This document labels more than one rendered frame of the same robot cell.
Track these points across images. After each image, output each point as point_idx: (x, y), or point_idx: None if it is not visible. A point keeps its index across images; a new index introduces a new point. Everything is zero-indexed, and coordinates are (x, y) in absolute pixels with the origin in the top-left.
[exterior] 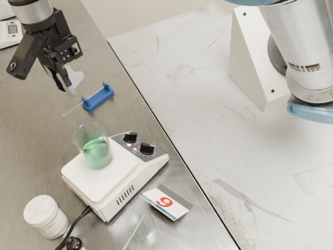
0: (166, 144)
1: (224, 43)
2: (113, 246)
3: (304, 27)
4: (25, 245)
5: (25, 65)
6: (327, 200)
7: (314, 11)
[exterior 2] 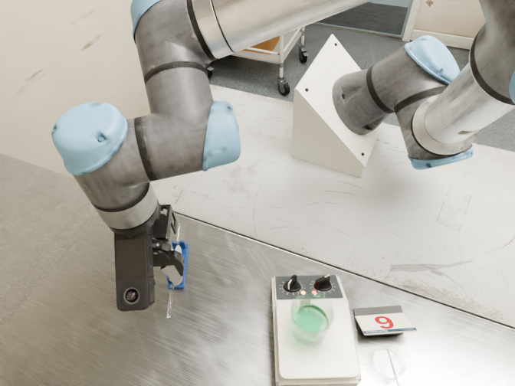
0: (313, 266)
1: (251, 123)
2: None
3: None
4: None
5: (150, 284)
6: (473, 225)
7: None
